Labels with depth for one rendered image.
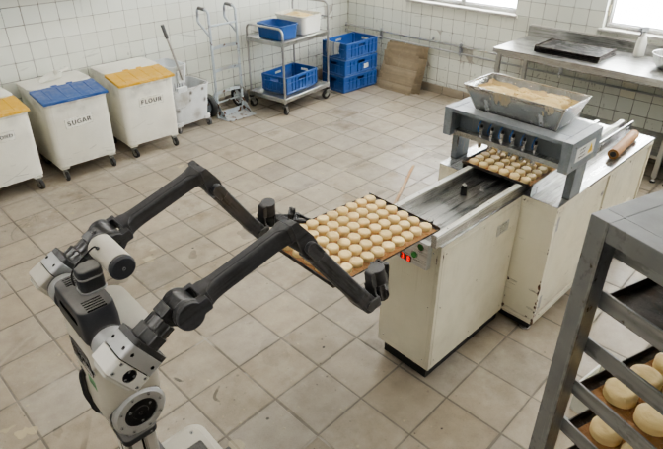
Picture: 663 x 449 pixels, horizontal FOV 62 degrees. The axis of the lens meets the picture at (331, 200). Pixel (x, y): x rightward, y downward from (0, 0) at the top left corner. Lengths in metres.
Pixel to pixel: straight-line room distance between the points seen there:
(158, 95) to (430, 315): 3.55
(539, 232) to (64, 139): 3.81
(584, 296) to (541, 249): 2.20
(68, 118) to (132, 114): 0.57
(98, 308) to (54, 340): 2.01
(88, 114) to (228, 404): 3.04
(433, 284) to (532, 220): 0.70
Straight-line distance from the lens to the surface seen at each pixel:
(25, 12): 5.55
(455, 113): 3.11
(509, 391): 3.07
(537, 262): 3.12
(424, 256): 2.51
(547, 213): 2.97
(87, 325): 1.54
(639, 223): 0.83
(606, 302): 0.90
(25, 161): 5.10
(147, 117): 5.42
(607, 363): 0.95
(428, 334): 2.79
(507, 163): 3.13
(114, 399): 1.74
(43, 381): 3.33
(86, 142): 5.23
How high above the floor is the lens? 2.20
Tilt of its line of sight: 29 degrees down
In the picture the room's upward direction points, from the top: straight up
